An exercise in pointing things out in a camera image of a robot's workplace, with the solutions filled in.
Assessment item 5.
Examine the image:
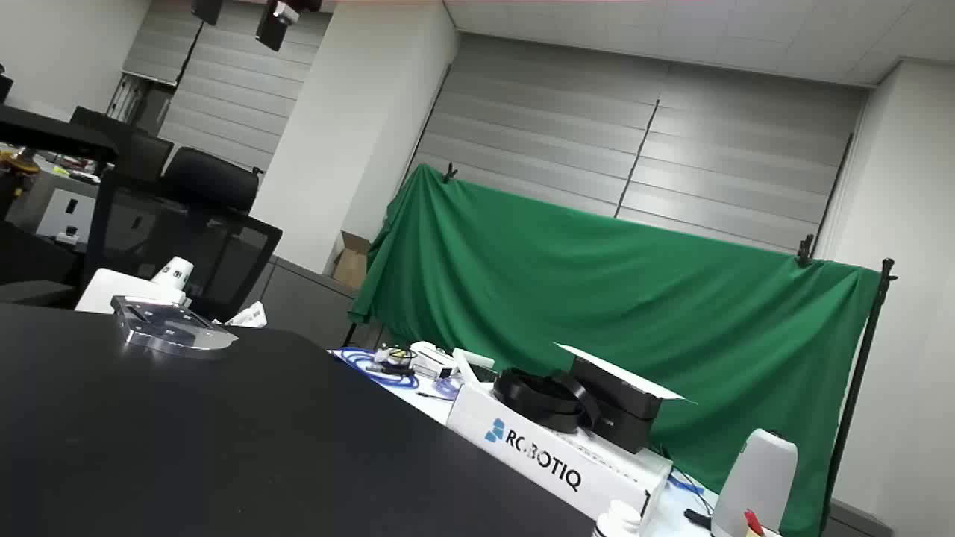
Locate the black desk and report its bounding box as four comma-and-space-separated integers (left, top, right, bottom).
0, 102, 124, 166

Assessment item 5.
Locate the black mesh office chair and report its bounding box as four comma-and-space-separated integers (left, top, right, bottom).
99, 147, 287, 321

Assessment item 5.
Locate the brown cardboard box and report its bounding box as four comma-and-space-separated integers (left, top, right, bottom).
327, 229, 374, 297

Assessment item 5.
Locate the white crumpled paper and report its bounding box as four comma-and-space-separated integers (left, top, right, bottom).
223, 297, 271, 332

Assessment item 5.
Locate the clear plastic plate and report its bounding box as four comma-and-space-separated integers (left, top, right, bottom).
108, 291, 241, 357

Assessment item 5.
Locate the small white device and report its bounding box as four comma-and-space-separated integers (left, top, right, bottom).
405, 336, 457, 382

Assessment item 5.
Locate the green backdrop cloth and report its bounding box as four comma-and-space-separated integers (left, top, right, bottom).
345, 162, 885, 537

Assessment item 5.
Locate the black box with white lid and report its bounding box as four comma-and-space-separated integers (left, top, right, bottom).
554, 341, 687, 457

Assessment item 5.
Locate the white Robotiq cardboard box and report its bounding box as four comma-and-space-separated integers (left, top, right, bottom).
445, 376, 673, 537

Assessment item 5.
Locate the white plastic container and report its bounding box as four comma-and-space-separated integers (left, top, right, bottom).
706, 426, 802, 537

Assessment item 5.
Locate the black backdrop stand pole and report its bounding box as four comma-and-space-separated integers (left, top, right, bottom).
815, 253, 900, 537

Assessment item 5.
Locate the black coiled strap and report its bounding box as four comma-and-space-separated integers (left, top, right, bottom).
491, 368, 602, 435

